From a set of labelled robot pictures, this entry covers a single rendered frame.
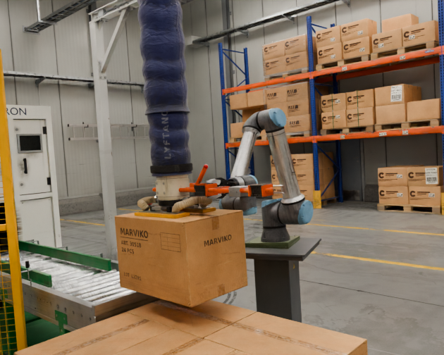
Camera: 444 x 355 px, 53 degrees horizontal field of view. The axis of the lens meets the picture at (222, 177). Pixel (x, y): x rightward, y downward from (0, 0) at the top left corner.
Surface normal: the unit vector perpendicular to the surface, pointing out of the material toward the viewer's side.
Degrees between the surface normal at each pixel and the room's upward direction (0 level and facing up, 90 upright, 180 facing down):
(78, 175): 90
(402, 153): 90
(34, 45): 90
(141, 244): 90
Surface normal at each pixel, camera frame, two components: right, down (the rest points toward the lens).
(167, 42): 0.34, -0.12
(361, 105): -0.67, 0.17
